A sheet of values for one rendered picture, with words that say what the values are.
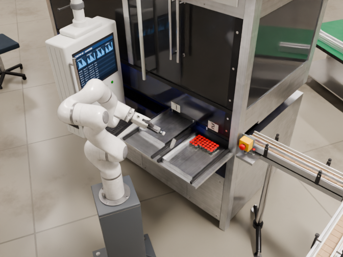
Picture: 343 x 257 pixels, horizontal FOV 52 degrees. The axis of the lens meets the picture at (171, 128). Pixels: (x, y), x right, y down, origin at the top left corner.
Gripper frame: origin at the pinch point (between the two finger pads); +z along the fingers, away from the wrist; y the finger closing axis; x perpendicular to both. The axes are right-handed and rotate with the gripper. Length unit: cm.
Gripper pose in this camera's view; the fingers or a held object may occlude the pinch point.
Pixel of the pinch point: (155, 129)
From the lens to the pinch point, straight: 202.6
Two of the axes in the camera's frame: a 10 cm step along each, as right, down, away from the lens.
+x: -4.3, 8.6, -2.7
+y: -2.2, 1.9, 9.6
